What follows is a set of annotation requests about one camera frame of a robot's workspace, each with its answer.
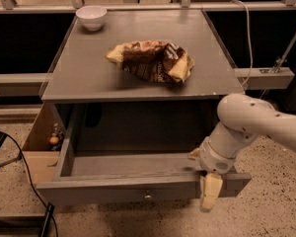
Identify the black floor bar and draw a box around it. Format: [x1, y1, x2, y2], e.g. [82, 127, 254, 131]
[0, 203, 54, 237]

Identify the grey top drawer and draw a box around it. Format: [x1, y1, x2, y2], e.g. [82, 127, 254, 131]
[36, 103, 253, 206]

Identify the small orange figurine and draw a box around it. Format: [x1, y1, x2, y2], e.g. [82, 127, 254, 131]
[49, 123, 64, 151]

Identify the black cable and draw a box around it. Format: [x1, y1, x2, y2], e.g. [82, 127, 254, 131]
[1, 131, 59, 237]

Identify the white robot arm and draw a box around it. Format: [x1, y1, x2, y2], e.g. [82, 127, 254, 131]
[188, 94, 296, 212]

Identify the white ceramic bowl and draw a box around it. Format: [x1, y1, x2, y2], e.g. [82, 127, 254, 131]
[76, 5, 107, 31]

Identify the grey drawer cabinet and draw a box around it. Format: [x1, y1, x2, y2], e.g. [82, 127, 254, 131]
[38, 9, 246, 202]

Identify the white cable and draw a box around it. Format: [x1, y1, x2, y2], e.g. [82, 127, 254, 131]
[229, 0, 254, 87]

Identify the crumpled brown chip bag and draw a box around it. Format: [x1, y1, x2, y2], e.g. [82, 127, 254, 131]
[106, 40, 194, 83]

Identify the metal railing frame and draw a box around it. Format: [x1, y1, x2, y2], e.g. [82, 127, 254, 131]
[0, 0, 296, 97]

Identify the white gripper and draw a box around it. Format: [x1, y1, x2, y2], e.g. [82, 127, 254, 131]
[187, 137, 236, 211]

